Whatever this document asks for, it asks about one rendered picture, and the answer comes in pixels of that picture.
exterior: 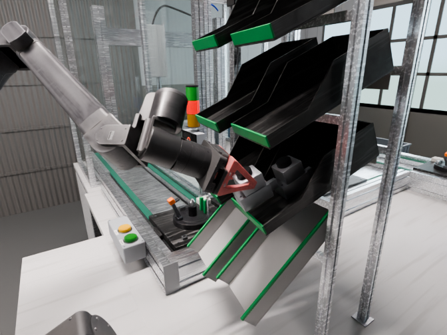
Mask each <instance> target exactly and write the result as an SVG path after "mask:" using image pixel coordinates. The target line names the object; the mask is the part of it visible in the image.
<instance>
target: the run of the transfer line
mask: <svg viewBox="0 0 447 335"><path fill-rule="evenodd" d="M385 155H386V154H381V153H379V156H377V160H376V164H372V163H368V164H367V165H365V166H364V167H362V168H361V169H360V170H362V171H366V172H369V173H373V174H375V175H380V174H382V171H383V167H384V160H385ZM430 161H431V158H425V157H422V156H416V155H412V154H407V153H403V152H401V155H400V161H399V165H398V171H397V173H402V178H401V180H402V181H401V185H400V187H399V188H400V190H399V192H401V191H403V190H405V189H408V190H411V191H415V192H417V193H421V194H424V195H427V196H430V197H434V198H436V199H441V200H443V201H447V177H442V176H439V175H434V174H431V173H426V172H423V171H418V170H415V169H414V170H413V168H414V167H416V166H419V165H422V164H425V163H426V162H430Z"/></svg>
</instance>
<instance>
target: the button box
mask: <svg viewBox="0 0 447 335"><path fill-rule="evenodd" d="M124 224H129V225H130V226H131V230H129V231H128V232H125V233H121V232H119V230H118V228H119V227H120V226H121V225H124ZM108 228H109V233H110V236H111V237H112V240H113V241H114V244H115V245H116V248H117V249H118V252H119V253H120V256H121V257H122V260H123V261H124V263H125V264H128V263H131V262H134V261H137V260H139V259H143V258H145V257H146V245H145V241H144V239H143V238H142V237H141V235H140V234H139V232H138V231H137V229H136V228H135V226H134V225H133V224H132V222H131V221H130V220H129V218H128V216H127V215H125V216H122V217H118V218H115V219H111V220H108ZM129 233H135V234H137V240H135V241H134V242H131V243H127V242H125V241H124V237H125V236H126V235H127V234H129Z"/></svg>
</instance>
